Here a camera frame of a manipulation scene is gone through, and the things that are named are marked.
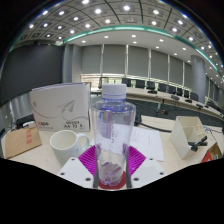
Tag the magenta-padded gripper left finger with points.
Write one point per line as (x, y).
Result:
(88, 160)

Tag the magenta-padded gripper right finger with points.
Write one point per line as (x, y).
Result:
(136, 160)

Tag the clear plastic water bottle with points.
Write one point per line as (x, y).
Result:
(113, 133)

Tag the white printed paper sheet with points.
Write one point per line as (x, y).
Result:
(146, 143)

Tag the white ceramic mug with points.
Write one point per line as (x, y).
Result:
(65, 146)

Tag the black desk phone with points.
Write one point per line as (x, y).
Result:
(137, 119)

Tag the white cardboard organizer box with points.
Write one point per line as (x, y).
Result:
(183, 133)

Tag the white copy paper carton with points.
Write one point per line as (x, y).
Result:
(56, 106)

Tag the small white power adapter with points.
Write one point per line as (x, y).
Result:
(29, 124)

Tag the long curved conference desk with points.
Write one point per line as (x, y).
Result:
(146, 91)

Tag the row of black office chairs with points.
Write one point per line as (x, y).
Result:
(150, 85)

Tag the mesh-back office chair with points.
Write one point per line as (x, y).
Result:
(103, 81)

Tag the recessed ceiling lights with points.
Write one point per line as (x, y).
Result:
(126, 7)

